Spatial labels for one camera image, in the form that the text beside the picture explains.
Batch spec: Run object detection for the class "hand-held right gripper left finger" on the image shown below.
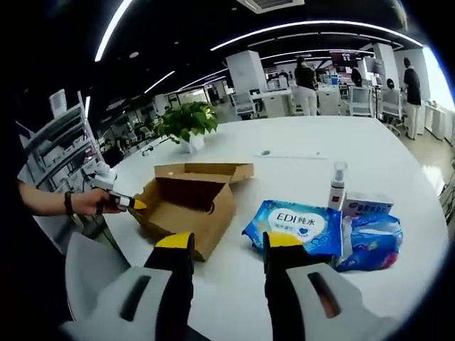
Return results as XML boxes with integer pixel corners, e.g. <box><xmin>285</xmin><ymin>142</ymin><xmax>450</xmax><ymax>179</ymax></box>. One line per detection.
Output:
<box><xmin>62</xmin><ymin>230</ymin><xmax>196</xmax><ymax>341</ymax></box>

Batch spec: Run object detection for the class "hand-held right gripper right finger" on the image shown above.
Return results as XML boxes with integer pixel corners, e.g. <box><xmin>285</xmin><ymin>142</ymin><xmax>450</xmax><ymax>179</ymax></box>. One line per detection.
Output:
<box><xmin>262</xmin><ymin>230</ymin><xmax>402</xmax><ymax>341</ymax></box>

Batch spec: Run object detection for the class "blue wet wipes pack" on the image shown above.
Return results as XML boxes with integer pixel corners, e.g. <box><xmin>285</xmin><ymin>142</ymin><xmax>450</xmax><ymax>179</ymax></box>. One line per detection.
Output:
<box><xmin>241</xmin><ymin>198</ymin><xmax>345</xmax><ymax>257</ymax></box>

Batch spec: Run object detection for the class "brown cardboard shoe box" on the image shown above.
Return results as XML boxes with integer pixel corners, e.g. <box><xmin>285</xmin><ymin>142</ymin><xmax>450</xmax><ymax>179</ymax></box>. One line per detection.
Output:
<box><xmin>127</xmin><ymin>162</ymin><xmax>256</xmax><ymax>263</ymax></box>

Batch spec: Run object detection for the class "blue floral tissue pack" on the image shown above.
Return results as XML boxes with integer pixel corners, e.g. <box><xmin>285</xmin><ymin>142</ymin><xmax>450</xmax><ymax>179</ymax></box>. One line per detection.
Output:
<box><xmin>333</xmin><ymin>212</ymin><xmax>405</xmax><ymax>273</ymax></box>

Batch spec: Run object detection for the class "white blue medicine box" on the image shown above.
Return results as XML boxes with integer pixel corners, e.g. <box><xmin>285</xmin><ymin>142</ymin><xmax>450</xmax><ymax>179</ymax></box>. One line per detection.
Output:
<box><xmin>343</xmin><ymin>190</ymin><xmax>395</xmax><ymax>216</ymax></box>

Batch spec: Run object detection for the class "person's left hand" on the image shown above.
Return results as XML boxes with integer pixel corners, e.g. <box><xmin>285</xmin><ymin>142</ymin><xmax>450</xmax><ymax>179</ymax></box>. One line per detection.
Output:
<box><xmin>73</xmin><ymin>188</ymin><xmax>122</xmax><ymax>217</ymax></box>

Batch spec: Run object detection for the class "black wristband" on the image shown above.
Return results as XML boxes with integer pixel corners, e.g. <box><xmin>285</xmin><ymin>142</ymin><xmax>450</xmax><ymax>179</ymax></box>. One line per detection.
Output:
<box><xmin>63</xmin><ymin>190</ymin><xmax>75</xmax><ymax>217</ymax></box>

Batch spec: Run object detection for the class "grey metal shelf rack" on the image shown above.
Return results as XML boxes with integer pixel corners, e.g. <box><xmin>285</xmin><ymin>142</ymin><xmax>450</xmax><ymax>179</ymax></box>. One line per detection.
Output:
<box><xmin>17</xmin><ymin>88</ymin><xmax>104</xmax><ymax>193</ymax></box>

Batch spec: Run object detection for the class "grey chair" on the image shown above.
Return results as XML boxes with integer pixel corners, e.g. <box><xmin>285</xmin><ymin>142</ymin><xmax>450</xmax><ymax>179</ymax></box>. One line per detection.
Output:
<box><xmin>65</xmin><ymin>232</ymin><xmax>131</xmax><ymax>320</ymax></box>

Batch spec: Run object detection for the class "green potted plant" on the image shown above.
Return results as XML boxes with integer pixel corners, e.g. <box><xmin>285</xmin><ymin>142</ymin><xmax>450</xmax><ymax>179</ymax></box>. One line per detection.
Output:
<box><xmin>153</xmin><ymin>101</ymin><xmax>220</xmax><ymax>153</ymax></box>

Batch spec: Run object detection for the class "clear white spray bottle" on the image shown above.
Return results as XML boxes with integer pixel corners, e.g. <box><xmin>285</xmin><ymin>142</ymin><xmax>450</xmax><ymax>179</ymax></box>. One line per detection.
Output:
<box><xmin>328</xmin><ymin>161</ymin><xmax>348</xmax><ymax>211</ymax></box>

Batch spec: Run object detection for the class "white office chair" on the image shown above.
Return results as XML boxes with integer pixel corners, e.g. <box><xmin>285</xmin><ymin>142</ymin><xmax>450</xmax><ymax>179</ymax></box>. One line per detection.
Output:
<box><xmin>232</xmin><ymin>92</ymin><xmax>257</xmax><ymax>120</ymax></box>
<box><xmin>380</xmin><ymin>88</ymin><xmax>405</xmax><ymax>129</ymax></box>
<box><xmin>350</xmin><ymin>85</ymin><xmax>374</xmax><ymax>117</ymax></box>

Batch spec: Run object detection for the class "wall display screen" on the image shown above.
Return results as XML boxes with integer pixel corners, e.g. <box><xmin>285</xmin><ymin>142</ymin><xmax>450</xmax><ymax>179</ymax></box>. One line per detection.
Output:
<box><xmin>330</xmin><ymin>51</ymin><xmax>358</xmax><ymax>67</ymax></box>

